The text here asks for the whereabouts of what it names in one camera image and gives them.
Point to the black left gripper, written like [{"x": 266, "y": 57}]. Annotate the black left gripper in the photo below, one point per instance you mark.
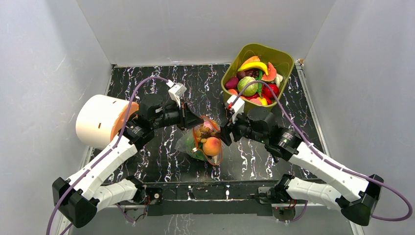
[{"x": 192, "y": 120}]

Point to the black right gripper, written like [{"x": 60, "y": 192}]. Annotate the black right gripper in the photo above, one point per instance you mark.
[{"x": 231, "y": 131}]

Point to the pink sweet potato toy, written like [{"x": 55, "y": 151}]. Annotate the pink sweet potato toy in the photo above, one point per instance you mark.
[{"x": 207, "y": 124}]

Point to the brown nuts cluster toy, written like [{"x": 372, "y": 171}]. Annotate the brown nuts cluster toy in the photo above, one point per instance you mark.
[{"x": 202, "y": 133}]

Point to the orange pumpkin toy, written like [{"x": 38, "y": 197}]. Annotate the orange pumpkin toy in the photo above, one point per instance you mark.
[{"x": 212, "y": 146}]

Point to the clear zip top bag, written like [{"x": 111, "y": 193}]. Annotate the clear zip top bag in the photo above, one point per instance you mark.
[{"x": 200, "y": 145}]

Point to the green lettuce toy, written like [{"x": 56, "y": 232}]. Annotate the green lettuce toy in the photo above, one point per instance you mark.
[{"x": 187, "y": 144}]

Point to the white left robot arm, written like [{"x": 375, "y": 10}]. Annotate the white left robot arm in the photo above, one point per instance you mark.
[{"x": 120, "y": 130}]

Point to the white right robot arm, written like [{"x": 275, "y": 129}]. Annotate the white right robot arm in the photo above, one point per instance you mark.
[{"x": 354, "y": 197}]

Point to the pink peach toy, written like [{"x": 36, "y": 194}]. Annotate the pink peach toy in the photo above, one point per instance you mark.
[{"x": 233, "y": 91}]

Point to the dark red beet toy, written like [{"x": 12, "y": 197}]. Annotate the dark red beet toy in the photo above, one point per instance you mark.
[{"x": 231, "y": 83}]

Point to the green cabbage toy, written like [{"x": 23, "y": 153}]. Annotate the green cabbage toy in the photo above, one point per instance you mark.
[{"x": 249, "y": 90}]

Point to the red chili pepper toy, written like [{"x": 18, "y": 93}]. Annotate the red chili pepper toy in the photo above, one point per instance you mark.
[{"x": 264, "y": 101}]

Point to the dark brown round toy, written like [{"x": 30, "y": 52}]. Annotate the dark brown round toy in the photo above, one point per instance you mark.
[{"x": 240, "y": 75}]

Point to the dark red dates toy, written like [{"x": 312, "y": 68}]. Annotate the dark red dates toy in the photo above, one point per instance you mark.
[{"x": 252, "y": 73}]

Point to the green chili pepper toy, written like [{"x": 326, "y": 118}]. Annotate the green chili pepper toy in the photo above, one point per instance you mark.
[{"x": 259, "y": 86}]

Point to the yellow banana toy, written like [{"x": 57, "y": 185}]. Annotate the yellow banana toy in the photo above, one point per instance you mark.
[{"x": 255, "y": 65}]

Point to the watermelon slice toy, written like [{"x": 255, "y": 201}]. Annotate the watermelon slice toy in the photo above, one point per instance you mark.
[{"x": 272, "y": 73}]

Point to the orange carrot toy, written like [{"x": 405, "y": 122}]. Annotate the orange carrot toy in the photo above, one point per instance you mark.
[{"x": 251, "y": 60}]

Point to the olive green plastic bin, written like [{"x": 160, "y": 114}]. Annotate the olive green plastic bin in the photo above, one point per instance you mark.
[{"x": 282, "y": 61}]

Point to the white orange cylinder roll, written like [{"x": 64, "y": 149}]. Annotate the white orange cylinder roll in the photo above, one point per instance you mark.
[{"x": 101, "y": 118}]

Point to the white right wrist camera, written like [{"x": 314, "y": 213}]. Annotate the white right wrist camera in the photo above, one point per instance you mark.
[{"x": 236, "y": 105}]

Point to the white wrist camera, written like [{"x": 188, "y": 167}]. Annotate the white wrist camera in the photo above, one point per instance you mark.
[
  {"x": 176, "y": 91},
  {"x": 236, "y": 105}
]

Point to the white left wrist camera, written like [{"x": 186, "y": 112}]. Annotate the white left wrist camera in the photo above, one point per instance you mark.
[{"x": 176, "y": 91}]

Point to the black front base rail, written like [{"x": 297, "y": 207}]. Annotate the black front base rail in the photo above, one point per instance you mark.
[{"x": 215, "y": 197}]

